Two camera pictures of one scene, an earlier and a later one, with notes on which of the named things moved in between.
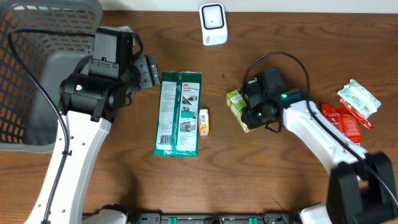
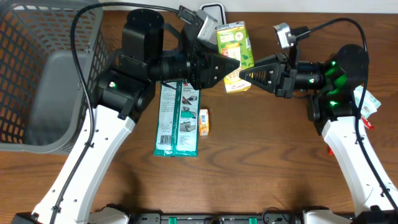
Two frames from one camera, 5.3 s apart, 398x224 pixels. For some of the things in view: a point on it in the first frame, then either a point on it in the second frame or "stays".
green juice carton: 237,104 -> 234,43
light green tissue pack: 360,98 stays
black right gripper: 249,119 -> 288,77
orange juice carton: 204,122 stays
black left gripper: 149,66 -> 213,69
